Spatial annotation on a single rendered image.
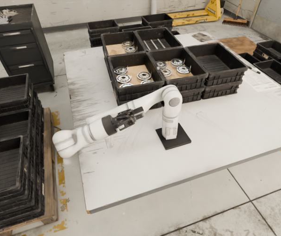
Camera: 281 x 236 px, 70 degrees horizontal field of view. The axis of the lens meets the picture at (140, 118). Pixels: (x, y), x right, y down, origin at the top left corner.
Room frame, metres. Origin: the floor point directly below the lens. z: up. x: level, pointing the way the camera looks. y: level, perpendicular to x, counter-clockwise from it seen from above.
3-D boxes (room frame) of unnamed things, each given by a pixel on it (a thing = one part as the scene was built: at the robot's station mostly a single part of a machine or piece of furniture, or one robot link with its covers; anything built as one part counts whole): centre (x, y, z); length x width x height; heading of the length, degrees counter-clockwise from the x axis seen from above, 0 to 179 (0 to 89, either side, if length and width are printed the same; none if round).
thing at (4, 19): (2.19, 1.43, 0.88); 0.25 x 0.19 x 0.03; 19
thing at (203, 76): (1.26, -0.25, 0.92); 0.40 x 0.30 x 0.02; 15
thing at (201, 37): (2.19, -0.67, 0.71); 0.22 x 0.19 x 0.01; 19
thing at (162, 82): (1.19, 0.04, 0.92); 0.40 x 0.30 x 0.02; 15
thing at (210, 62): (1.34, -0.54, 0.87); 0.40 x 0.30 x 0.11; 15
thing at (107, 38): (1.57, 0.15, 0.87); 0.40 x 0.30 x 0.11; 15
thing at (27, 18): (2.32, 1.40, 0.45); 0.60 x 0.45 x 0.90; 19
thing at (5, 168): (0.65, 0.88, 0.37); 0.40 x 0.30 x 0.45; 19
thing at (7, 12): (2.42, 1.48, 0.88); 0.29 x 0.22 x 0.03; 19
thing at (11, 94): (1.41, 1.14, 0.37); 0.40 x 0.30 x 0.45; 19
